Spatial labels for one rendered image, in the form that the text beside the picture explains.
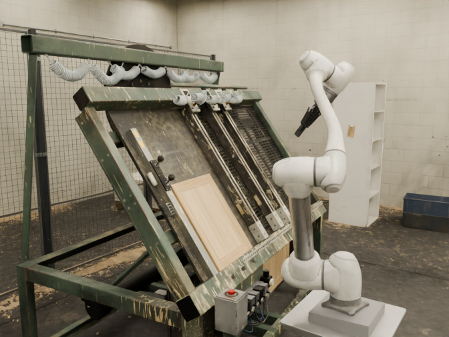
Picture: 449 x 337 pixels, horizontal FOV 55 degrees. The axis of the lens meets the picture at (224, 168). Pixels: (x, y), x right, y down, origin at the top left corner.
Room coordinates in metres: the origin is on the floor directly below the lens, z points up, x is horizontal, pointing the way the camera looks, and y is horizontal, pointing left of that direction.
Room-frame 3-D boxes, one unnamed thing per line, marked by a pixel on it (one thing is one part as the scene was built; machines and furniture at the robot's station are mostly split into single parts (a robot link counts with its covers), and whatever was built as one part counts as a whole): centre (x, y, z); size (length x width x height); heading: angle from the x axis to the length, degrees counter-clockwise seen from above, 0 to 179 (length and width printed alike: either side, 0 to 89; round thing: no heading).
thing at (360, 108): (6.32, -1.98, 1.03); 0.61 x 0.58 x 2.05; 146
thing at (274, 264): (3.32, -0.36, 0.52); 0.90 x 0.02 x 0.55; 151
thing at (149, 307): (3.23, 0.21, 0.41); 2.20 x 1.38 x 0.83; 151
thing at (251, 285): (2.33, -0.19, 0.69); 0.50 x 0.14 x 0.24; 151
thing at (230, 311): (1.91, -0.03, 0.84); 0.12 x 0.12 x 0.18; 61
